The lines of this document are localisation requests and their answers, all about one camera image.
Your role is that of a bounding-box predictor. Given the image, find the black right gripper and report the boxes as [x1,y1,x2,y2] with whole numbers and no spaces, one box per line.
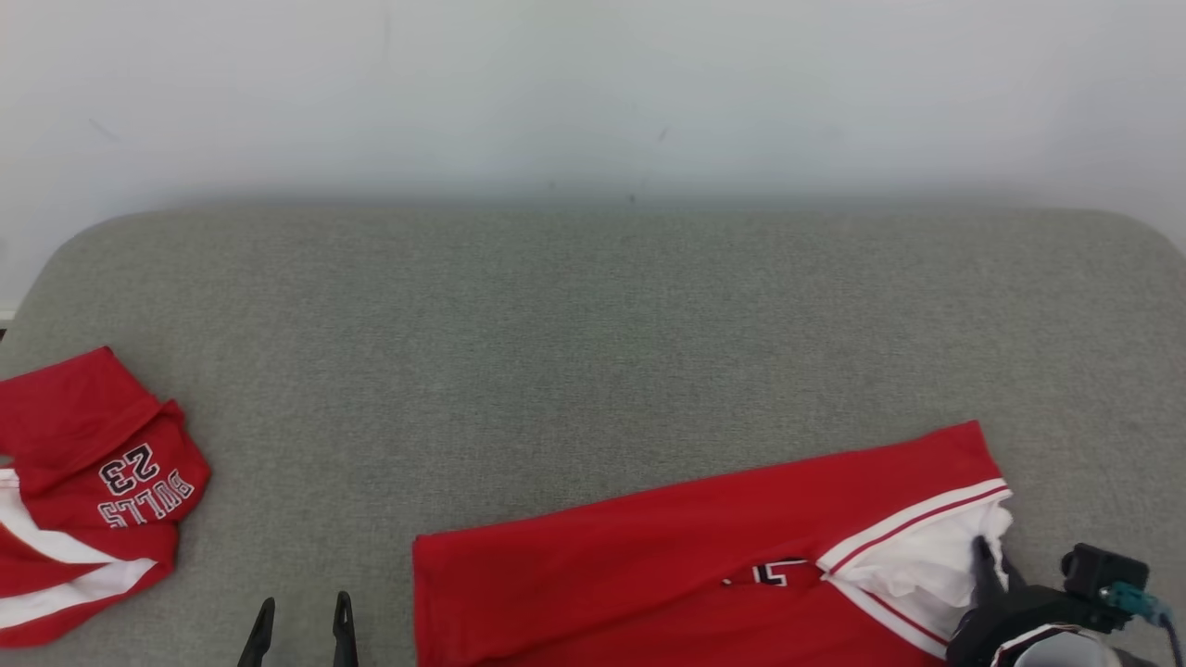
[945,535,1110,667]

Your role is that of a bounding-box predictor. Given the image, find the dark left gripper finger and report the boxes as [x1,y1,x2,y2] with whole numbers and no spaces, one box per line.
[331,591,360,667]
[237,598,278,667]

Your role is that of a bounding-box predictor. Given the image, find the red Bulls basketball jersey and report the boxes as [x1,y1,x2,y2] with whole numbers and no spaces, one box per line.
[410,420,1016,667]

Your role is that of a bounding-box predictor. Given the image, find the red white-striped basketball shorts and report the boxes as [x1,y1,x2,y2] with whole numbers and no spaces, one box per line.
[0,346,213,649]

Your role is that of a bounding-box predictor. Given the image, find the teal plug camera cable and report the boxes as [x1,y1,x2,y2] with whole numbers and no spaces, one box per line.
[1103,581,1186,667]

